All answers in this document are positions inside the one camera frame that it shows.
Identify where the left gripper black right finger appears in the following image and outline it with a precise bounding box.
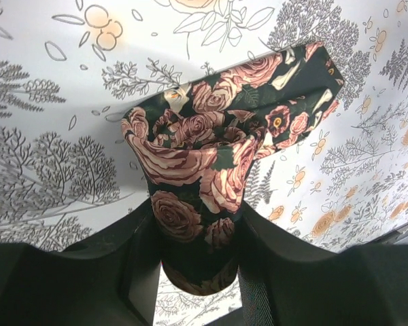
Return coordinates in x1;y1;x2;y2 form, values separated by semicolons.
239;205;408;325

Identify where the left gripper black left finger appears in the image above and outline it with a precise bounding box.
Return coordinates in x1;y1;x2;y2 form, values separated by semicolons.
0;201;160;325

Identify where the black floral necktie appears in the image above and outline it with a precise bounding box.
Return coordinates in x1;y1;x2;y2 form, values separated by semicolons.
121;42;344;296

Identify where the floral patterned table mat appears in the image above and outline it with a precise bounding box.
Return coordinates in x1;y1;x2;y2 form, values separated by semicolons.
0;1;408;325

